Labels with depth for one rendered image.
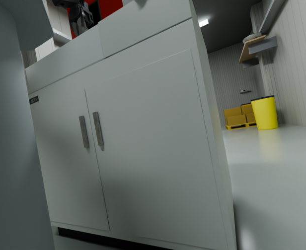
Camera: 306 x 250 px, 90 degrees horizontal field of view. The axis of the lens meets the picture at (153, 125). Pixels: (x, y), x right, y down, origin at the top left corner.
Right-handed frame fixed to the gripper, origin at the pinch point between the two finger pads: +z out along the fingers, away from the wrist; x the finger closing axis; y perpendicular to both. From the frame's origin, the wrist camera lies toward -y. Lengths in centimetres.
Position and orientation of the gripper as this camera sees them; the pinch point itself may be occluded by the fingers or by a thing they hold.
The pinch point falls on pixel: (79, 36)
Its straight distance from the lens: 88.7
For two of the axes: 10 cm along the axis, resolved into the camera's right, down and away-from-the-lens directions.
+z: 1.8, 9.8, -0.1
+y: 4.3, -0.7, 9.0
